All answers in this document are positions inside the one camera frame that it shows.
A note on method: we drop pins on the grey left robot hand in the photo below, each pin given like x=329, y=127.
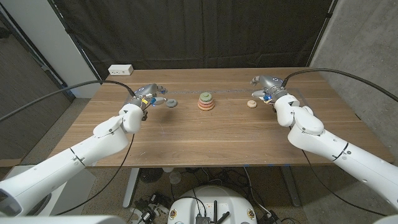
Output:
x=146, y=91

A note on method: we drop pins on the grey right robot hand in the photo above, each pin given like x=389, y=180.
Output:
x=272, y=84

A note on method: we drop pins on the small grey toy disc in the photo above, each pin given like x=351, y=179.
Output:
x=171, y=103

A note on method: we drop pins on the green toy disc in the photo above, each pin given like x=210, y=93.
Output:
x=206, y=96

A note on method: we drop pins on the pink toy disc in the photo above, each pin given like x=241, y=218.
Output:
x=206, y=103

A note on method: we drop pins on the red toy disc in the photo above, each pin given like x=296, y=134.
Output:
x=206, y=106

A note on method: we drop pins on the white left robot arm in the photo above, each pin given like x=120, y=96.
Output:
x=62, y=168

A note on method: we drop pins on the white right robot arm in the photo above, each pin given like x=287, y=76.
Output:
x=342, y=152

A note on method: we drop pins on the small cream toy disc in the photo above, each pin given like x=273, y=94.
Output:
x=252, y=103

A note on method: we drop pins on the large orange toy disc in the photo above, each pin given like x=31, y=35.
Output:
x=206, y=109

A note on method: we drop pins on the white power strip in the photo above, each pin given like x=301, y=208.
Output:
x=120, y=69

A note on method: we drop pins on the black backdrop pole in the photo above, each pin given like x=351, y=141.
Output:
x=323, y=30
x=75, y=40

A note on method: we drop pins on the black curtain backdrop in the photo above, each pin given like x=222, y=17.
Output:
x=202, y=31

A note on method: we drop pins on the small black floor fan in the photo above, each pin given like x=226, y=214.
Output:
x=151, y=175

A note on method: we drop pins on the clear plastic jar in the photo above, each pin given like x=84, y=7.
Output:
x=175, y=178

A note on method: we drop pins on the white table leg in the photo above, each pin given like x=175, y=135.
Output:
x=130, y=186

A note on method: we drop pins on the grey table leg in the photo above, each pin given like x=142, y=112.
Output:
x=290, y=186

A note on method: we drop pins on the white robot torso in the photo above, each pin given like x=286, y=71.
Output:
x=211, y=202

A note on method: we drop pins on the dark grey round pad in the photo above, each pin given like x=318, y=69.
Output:
x=38, y=203

